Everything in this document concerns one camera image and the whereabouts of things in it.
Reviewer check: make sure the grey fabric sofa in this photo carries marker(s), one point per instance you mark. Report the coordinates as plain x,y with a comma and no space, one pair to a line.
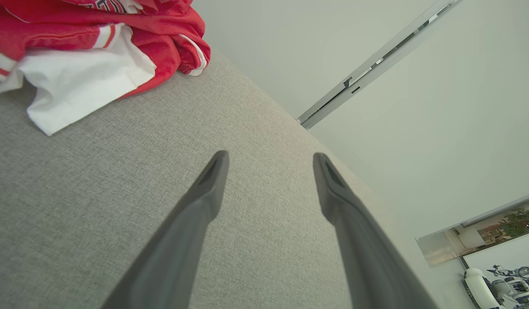
118,193

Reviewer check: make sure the red shorts with white stripe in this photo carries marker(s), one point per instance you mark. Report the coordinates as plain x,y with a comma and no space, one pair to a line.
170,38

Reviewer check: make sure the green potted plant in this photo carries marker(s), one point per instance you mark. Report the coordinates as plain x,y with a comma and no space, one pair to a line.
521,219

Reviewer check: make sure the grey metal partition post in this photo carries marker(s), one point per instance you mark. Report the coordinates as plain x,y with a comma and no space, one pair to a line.
376,64

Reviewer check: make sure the red white basketball jersey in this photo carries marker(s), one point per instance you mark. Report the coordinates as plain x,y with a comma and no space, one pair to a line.
75,79

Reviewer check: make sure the glass window strip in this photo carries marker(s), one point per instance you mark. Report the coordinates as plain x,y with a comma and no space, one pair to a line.
457,240

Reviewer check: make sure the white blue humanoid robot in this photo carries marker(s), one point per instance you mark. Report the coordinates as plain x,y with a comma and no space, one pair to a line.
511,287

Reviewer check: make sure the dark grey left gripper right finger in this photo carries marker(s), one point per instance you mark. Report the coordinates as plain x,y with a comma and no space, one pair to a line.
367,257

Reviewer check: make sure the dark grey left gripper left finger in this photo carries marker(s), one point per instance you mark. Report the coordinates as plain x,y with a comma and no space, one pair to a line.
178,249

